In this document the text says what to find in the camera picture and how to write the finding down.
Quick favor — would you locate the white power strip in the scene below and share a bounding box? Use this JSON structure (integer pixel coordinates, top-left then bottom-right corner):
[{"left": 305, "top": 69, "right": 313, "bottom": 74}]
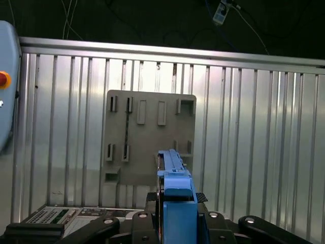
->
[{"left": 212, "top": 0, "right": 233, "bottom": 26}]

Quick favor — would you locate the pale blue teach pendant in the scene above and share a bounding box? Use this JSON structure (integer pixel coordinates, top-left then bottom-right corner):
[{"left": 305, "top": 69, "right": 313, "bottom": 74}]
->
[{"left": 0, "top": 20, "right": 22, "bottom": 156}]

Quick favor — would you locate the black PC case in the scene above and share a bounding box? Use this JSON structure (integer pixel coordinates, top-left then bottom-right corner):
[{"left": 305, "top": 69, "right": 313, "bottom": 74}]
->
[{"left": 4, "top": 205, "right": 145, "bottom": 244}]

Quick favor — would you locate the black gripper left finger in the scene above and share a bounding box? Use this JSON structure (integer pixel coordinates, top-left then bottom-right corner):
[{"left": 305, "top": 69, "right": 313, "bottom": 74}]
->
[{"left": 54, "top": 192, "right": 163, "bottom": 244}]

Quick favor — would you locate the grey parts rack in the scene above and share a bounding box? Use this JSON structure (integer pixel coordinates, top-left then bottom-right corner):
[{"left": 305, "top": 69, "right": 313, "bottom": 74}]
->
[{"left": 100, "top": 89, "right": 198, "bottom": 188}]

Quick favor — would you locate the hard disk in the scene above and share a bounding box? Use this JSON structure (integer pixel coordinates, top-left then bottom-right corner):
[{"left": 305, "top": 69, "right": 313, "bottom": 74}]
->
[{"left": 153, "top": 148, "right": 199, "bottom": 244}]

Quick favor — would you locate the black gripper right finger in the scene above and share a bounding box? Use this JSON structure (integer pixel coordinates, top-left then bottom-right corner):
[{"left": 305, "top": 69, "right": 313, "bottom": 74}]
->
[{"left": 195, "top": 192, "right": 313, "bottom": 244}]

